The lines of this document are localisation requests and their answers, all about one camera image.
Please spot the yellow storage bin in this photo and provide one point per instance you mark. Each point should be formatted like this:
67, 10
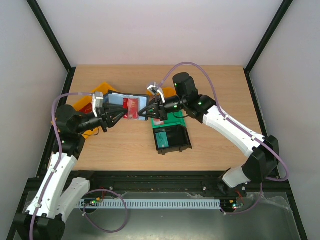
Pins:
168, 92

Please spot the grey slotted cable duct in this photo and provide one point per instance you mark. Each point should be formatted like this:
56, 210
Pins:
154, 204

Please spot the black aluminium frame rail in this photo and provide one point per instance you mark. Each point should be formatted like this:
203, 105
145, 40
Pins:
204, 183

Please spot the long yellow divided tray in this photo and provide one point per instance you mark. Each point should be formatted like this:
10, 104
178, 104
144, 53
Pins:
88, 116

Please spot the teal card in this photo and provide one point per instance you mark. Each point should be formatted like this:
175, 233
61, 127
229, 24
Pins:
161, 140

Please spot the black frame post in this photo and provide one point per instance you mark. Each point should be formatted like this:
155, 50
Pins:
42, 20
279, 15

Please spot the red VIP cards stack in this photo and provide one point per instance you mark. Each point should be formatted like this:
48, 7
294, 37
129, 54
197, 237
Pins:
88, 108

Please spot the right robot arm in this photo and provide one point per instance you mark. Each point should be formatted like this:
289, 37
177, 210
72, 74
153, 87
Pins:
261, 151

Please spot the black storage bin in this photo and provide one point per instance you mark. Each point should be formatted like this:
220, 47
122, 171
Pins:
178, 139

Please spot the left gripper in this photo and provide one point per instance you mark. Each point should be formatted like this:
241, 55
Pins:
105, 118

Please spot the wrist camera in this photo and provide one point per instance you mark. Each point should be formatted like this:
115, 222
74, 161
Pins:
97, 102
154, 89

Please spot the left black frame post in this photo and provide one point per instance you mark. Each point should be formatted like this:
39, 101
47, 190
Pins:
42, 20

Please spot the green storage bin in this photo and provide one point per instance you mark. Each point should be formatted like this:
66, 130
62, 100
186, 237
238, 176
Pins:
173, 120

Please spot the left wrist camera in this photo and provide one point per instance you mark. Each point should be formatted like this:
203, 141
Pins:
97, 102

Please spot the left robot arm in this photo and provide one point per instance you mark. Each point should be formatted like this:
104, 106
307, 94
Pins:
46, 216

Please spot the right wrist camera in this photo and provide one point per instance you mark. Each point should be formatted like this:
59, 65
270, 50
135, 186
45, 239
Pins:
154, 89

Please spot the red circle card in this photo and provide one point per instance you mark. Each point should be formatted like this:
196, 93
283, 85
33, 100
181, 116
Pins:
158, 122

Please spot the right black frame post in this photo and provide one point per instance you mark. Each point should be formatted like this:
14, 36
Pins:
279, 15

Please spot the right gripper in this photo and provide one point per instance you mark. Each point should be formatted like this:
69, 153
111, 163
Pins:
160, 110

